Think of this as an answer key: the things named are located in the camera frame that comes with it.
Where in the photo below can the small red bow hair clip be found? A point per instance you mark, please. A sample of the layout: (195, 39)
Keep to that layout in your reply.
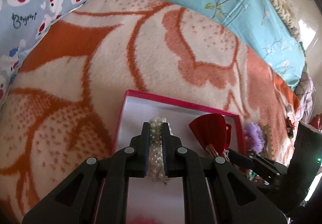
(290, 127)

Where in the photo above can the orange and white blanket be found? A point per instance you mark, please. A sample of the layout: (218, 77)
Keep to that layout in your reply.
(125, 58)

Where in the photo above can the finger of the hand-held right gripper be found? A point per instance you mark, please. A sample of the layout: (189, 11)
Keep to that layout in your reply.
(240, 159)

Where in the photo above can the white pearl hair band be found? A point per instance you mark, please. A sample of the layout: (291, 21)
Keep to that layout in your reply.
(156, 138)

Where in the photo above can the cream lace cloth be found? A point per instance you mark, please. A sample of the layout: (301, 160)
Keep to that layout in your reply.
(281, 5)

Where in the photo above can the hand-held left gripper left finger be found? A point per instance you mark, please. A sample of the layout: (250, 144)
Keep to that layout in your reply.
(147, 163)

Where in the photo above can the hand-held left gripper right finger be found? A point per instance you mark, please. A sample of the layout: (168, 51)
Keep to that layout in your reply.
(164, 161)

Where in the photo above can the red fan hair clip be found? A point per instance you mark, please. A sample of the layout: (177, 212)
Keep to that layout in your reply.
(208, 131)

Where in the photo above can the red jewelry box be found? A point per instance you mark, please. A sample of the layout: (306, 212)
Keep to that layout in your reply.
(140, 113)

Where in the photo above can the purple mesh scrunchie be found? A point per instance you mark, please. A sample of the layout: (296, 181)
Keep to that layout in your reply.
(252, 134)

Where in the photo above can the pale purple cloth pile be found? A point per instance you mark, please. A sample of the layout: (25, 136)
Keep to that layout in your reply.
(305, 95)

